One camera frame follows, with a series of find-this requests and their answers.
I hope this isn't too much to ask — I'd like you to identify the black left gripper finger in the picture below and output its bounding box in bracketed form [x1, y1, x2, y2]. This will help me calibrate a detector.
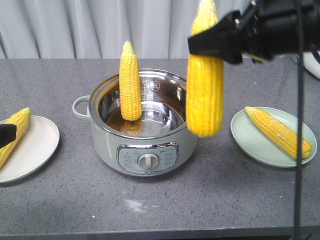
[0, 123, 17, 148]

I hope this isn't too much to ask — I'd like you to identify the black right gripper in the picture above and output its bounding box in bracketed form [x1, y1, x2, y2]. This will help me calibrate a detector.
[188, 0, 320, 65]

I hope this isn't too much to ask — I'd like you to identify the bright yellow corn cob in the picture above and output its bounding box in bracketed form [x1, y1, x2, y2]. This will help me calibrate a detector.
[185, 0, 225, 139]

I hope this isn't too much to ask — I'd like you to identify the pale orange-yellow corn cob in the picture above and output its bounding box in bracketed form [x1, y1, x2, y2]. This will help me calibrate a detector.
[119, 41, 142, 121]

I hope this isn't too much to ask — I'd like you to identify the yellow corn cob white patch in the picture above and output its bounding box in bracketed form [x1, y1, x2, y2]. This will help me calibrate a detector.
[244, 106, 298, 159]

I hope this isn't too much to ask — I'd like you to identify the white round plate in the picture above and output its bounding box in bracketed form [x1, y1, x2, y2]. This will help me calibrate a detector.
[0, 115, 60, 184]

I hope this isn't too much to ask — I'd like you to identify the white appliance at right edge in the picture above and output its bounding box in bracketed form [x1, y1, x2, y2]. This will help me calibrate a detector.
[303, 52, 320, 79]

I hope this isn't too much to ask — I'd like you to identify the light green round plate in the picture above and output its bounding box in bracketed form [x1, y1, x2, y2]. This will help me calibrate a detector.
[230, 106, 318, 168]

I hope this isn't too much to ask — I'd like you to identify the grey pleated curtain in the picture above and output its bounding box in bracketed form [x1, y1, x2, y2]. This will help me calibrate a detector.
[0, 0, 253, 60]

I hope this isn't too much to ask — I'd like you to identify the sage green electric cooking pot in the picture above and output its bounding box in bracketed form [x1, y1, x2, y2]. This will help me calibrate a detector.
[72, 68, 198, 177]

